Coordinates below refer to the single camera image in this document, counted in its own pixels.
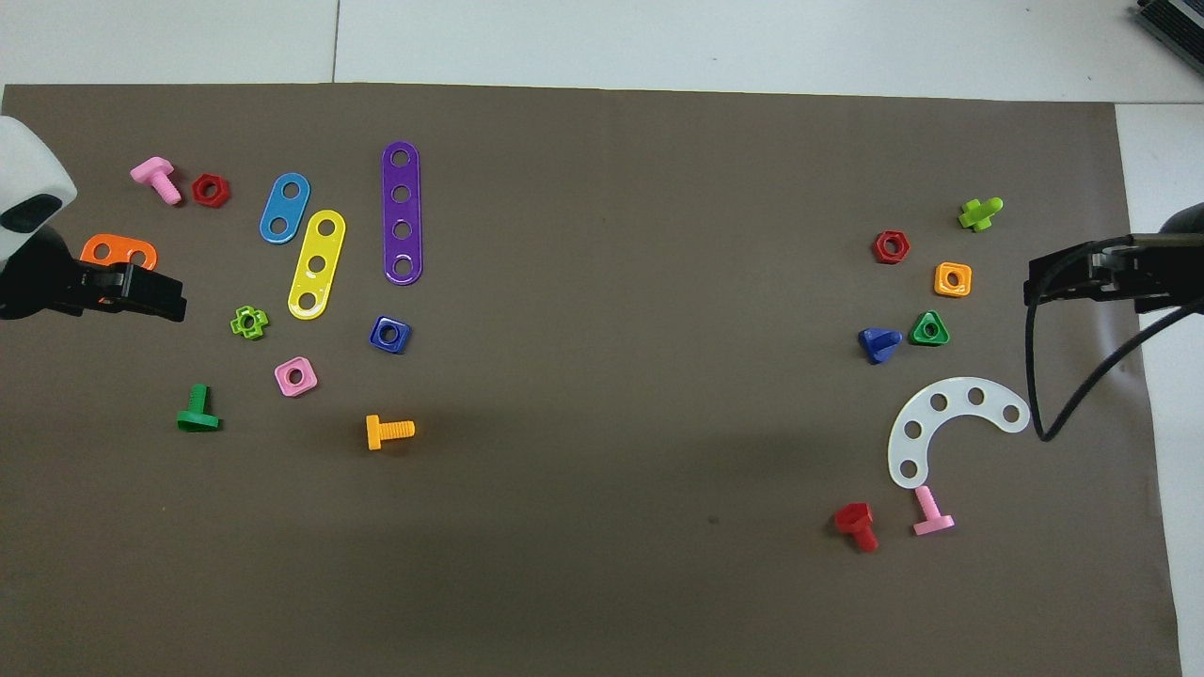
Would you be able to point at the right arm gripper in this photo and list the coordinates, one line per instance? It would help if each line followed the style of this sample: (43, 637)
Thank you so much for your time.
(1171, 277)

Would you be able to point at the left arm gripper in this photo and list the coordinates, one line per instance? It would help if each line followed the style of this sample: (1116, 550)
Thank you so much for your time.
(38, 282)

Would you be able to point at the blue triangle toy screw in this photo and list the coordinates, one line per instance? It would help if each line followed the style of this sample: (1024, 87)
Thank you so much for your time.
(878, 346)

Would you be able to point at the blue square toy nut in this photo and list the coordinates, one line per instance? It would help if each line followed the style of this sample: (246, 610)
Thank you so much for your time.
(378, 340)

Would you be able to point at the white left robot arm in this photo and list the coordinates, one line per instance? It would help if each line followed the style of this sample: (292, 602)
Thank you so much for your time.
(28, 160)

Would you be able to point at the lime green cross nut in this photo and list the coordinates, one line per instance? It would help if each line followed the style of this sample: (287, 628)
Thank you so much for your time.
(239, 323)

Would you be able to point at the red hexagon toy nut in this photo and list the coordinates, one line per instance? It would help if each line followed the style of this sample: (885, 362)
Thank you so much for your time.
(879, 247)
(198, 191)

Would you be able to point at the pink plastic toy screw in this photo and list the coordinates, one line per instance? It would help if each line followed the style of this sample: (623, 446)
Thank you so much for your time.
(153, 172)
(926, 503)

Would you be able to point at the lime green cross screw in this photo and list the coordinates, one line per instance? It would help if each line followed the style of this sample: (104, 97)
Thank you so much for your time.
(978, 215)

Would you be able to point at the green plastic toy screw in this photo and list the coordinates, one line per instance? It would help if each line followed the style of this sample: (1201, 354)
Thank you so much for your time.
(198, 420)

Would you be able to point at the orange square toy nut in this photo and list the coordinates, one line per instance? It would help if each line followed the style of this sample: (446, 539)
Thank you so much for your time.
(940, 287)

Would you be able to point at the pink square toy nut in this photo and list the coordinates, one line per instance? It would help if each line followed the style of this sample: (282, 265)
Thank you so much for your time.
(283, 369)

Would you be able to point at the green triangle toy nut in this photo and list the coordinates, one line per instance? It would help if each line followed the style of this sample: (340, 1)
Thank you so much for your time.
(917, 338)

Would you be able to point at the orange plastic toy screw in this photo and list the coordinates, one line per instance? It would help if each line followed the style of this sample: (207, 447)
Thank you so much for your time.
(374, 432)

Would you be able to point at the red plastic toy screw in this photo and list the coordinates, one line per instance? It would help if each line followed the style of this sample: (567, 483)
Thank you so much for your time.
(854, 517)

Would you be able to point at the orange angled three-hole plate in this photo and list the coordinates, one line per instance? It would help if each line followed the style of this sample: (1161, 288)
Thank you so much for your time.
(120, 249)

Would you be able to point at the blue two-hole toy strip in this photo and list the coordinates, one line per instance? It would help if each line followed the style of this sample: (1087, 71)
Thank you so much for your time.
(285, 209)

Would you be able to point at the white curved five-hole plate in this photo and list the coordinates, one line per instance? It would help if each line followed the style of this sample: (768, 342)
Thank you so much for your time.
(957, 395)

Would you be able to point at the yellow three-hole toy strip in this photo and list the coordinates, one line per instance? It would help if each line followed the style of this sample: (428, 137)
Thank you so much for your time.
(322, 246)

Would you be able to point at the purple four-hole toy strip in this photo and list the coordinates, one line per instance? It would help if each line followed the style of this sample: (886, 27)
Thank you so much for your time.
(402, 212)

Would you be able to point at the dark grey ribbed device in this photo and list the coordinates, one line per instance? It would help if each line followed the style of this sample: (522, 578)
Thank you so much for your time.
(1176, 19)

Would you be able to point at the brown table mat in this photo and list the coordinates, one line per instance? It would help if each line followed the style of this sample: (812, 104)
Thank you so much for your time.
(602, 376)

